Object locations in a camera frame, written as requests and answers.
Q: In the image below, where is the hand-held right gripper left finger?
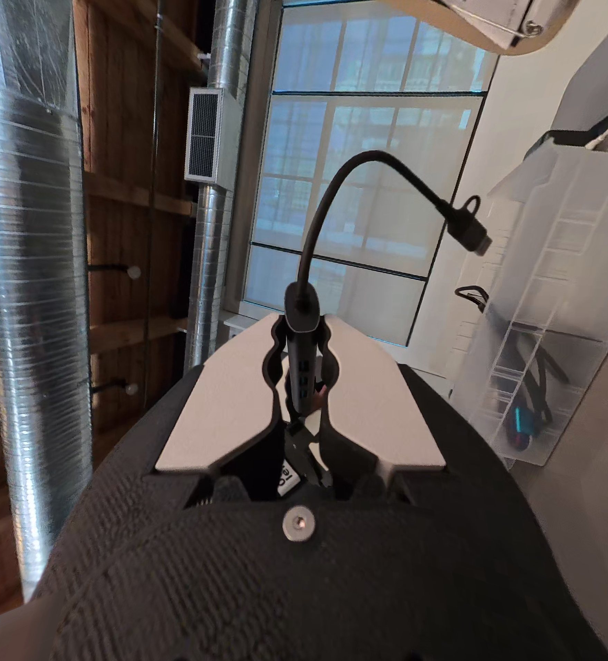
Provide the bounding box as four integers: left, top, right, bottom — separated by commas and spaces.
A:
155, 315, 286, 476

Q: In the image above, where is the large glass window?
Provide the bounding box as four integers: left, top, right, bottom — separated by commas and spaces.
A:
227, 0, 501, 347

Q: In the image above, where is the clear plastic bin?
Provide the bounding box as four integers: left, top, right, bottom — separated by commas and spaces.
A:
449, 140, 608, 468

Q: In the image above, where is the bundle of usb cables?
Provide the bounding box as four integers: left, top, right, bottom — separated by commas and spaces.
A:
454, 284, 575, 457

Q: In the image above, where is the instruction sheet on stand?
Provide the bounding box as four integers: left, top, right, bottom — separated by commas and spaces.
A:
385, 0, 584, 55

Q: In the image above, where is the ceiling air vent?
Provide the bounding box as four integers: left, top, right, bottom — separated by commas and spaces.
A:
184, 87, 229, 190

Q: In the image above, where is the silver ventilation duct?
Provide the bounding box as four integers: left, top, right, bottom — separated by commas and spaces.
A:
0, 0, 94, 600
184, 0, 260, 375

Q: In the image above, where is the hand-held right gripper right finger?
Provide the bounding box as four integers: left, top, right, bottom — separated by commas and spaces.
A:
318, 314, 449, 476

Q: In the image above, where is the thin black cable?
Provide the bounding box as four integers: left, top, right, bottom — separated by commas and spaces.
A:
286, 150, 493, 323

